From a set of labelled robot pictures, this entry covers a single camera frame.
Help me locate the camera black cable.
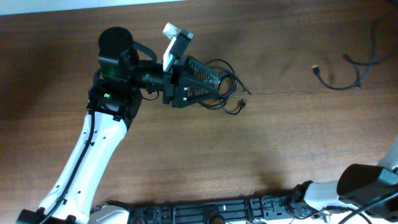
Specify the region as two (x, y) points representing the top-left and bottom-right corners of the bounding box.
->
(341, 189), (398, 224)
(37, 68), (103, 224)

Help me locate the right camera black cable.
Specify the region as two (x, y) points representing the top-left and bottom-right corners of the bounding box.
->
(341, 189), (398, 224)

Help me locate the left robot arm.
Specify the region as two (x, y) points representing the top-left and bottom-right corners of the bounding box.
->
(17, 24), (220, 223)

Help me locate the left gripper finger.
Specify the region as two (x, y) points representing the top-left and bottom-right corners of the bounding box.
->
(172, 75), (219, 108)
(183, 56), (221, 86)

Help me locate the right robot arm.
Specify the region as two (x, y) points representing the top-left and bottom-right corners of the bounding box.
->
(287, 141), (397, 223)

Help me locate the left camera black cable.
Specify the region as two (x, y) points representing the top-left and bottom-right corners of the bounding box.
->
(37, 68), (103, 224)

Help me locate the black cable bundle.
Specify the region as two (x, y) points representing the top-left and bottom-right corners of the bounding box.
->
(195, 58), (252, 116)

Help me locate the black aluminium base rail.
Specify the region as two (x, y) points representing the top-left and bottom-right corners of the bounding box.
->
(90, 194), (312, 224)

